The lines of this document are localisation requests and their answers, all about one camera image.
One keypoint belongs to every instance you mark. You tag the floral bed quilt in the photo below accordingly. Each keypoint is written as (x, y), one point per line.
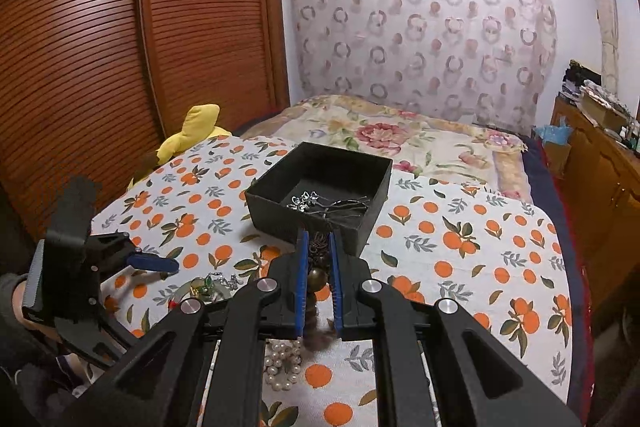
(416, 144)

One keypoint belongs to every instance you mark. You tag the black jewelry box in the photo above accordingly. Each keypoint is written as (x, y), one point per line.
(321, 188)

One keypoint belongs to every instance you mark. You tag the navy bed sheet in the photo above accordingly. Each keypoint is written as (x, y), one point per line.
(546, 194)

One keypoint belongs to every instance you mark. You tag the silver hairpins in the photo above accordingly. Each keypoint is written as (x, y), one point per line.
(314, 204)

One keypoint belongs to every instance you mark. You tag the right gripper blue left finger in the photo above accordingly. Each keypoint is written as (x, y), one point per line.
(202, 364)

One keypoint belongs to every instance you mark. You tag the yellow plush toy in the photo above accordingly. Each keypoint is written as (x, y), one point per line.
(200, 124)

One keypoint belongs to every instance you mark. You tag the silver brooch ornament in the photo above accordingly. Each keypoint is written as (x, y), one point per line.
(215, 286)

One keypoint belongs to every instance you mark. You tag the pink circle pattern curtain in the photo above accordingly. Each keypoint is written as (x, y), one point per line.
(474, 61)

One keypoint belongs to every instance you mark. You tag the brown louvered wardrobe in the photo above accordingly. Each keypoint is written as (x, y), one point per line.
(88, 86)

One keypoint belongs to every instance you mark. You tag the person's left hand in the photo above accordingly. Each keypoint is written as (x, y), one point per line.
(17, 307)

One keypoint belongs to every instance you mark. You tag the stack of folded clothes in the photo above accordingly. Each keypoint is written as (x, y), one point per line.
(574, 77)

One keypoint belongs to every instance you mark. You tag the blue gift bag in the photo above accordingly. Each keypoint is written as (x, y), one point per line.
(558, 135)

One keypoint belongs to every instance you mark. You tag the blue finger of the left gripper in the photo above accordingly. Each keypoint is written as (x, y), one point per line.
(152, 263)

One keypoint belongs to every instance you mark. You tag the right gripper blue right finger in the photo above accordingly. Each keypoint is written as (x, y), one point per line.
(435, 365)

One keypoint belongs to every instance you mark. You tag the orange print tablecloth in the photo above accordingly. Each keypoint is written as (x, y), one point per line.
(498, 257)

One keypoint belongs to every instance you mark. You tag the green jade bangle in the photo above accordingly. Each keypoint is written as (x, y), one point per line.
(188, 291)

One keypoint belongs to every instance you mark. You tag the wooden sideboard cabinet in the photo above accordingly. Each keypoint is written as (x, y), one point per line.
(600, 188)

